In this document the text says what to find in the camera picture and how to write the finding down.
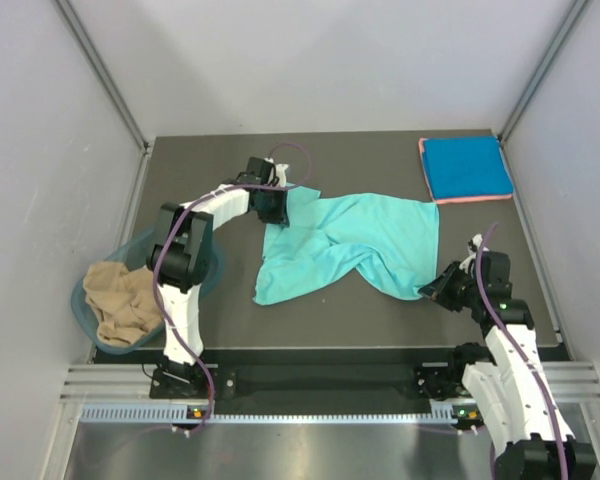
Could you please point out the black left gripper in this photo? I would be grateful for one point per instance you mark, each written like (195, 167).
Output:
(279, 217)

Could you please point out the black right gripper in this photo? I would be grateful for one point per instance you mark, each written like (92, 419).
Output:
(438, 290)

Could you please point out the teal green t shirt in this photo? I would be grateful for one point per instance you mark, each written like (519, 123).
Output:
(391, 242)

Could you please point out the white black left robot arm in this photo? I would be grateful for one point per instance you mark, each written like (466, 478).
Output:
(180, 256)

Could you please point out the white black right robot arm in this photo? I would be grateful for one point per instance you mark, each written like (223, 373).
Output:
(529, 437)

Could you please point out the folded pink t shirt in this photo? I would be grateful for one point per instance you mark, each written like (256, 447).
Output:
(427, 185)

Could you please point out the crumpled beige t shirt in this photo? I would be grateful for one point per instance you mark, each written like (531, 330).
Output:
(123, 303)

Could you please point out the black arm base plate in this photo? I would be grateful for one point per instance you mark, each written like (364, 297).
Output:
(430, 382)

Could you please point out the grey slotted cable duct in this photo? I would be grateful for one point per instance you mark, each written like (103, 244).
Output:
(183, 414)

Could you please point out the aluminium frame rail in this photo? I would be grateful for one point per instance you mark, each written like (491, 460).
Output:
(569, 382)

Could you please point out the left aluminium corner post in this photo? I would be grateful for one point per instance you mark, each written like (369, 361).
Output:
(102, 73)

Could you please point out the aluminium corner post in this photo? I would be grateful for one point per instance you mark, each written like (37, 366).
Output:
(102, 73)
(557, 42)

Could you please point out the right aluminium corner post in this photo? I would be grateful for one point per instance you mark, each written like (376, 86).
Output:
(557, 42)

